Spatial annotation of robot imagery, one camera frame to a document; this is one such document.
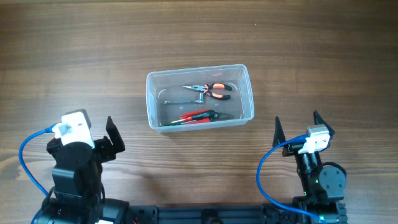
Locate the clear plastic storage container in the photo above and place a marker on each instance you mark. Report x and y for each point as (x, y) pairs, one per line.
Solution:
(226, 89)

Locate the silver socket wrench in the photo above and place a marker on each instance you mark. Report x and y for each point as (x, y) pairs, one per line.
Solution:
(198, 101)

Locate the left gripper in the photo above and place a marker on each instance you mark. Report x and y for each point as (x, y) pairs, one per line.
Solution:
(109, 151)

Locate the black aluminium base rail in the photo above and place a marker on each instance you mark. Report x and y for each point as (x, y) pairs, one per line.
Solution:
(260, 214)

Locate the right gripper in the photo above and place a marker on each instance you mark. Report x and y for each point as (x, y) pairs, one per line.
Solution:
(279, 135)

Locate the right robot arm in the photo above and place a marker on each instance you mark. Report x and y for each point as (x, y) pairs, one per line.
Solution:
(323, 183)

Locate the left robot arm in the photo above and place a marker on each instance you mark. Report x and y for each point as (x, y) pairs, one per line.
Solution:
(78, 193)

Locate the green handled screwdriver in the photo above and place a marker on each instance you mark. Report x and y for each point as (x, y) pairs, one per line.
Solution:
(172, 124)

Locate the black red screwdriver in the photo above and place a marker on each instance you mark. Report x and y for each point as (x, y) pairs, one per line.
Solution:
(201, 116)

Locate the red handled snips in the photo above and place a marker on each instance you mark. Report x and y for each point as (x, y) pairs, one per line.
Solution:
(219, 116)

